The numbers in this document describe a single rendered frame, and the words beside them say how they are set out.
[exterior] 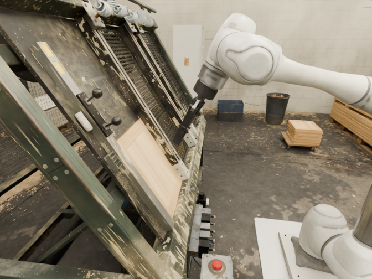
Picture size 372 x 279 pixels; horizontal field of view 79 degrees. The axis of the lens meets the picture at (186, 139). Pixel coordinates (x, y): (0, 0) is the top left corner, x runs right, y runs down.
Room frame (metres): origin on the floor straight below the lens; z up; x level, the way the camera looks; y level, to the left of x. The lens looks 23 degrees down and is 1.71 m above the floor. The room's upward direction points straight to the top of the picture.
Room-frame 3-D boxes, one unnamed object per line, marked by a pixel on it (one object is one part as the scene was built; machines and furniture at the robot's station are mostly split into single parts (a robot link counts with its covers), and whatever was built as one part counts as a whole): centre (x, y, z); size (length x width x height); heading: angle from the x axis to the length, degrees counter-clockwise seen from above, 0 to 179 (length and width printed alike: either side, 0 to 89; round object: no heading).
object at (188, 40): (5.24, -0.07, 1.03); 0.61 x 0.58 x 2.05; 170
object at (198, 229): (1.05, -0.11, 0.69); 0.50 x 0.14 x 0.24; 173
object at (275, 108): (5.09, -2.08, 0.33); 0.52 x 0.51 x 0.65; 170
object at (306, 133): (3.78, -2.05, 0.20); 0.61 x 0.53 x 0.40; 170
